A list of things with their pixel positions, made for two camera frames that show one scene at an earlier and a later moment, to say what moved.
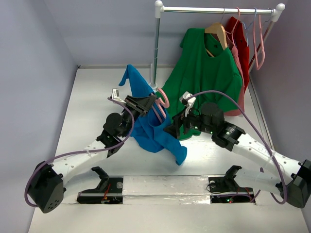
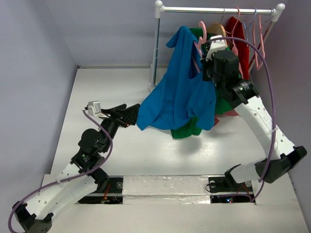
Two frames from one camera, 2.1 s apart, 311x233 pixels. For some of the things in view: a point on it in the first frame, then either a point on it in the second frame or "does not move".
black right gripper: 180,122 -> 209,73
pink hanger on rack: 261,64 does not move
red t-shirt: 236,36 does not move
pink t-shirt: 238,59 does not move
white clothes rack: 276,12 does not move
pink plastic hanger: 160,103 -> 202,41
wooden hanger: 218,28 does not move
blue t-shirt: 148,133 -> 181,97
